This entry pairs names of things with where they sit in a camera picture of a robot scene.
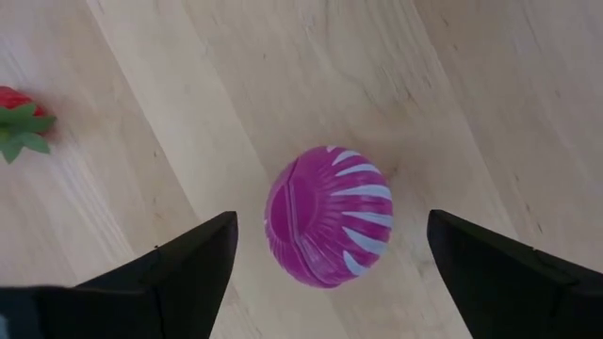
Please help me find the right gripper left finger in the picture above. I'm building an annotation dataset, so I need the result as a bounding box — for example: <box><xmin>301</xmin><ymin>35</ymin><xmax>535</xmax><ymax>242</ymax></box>
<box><xmin>74</xmin><ymin>210</ymin><xmax>239</xmax><ymax>339</ymax></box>

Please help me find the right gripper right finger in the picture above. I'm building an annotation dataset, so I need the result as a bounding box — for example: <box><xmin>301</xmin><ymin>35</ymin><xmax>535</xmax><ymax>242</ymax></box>
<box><xmin>426</xmin><ymin>209</ymin><xmax>603</xmax><ymax>339</ymax></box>

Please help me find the magenta white-striped toy ball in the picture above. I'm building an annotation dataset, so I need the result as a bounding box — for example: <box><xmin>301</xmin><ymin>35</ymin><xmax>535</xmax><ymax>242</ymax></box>
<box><xmin>263</xmin><ymin>144</ymin><xmax>395</xmax><ymax>289</ymax></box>

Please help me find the small red toy strawberry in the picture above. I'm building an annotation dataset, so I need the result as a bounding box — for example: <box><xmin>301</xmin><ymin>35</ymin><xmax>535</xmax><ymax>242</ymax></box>
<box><xmin>0</xmin><ymin>86</ymin><xmax>57</xmax><ymax>165</ymax></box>

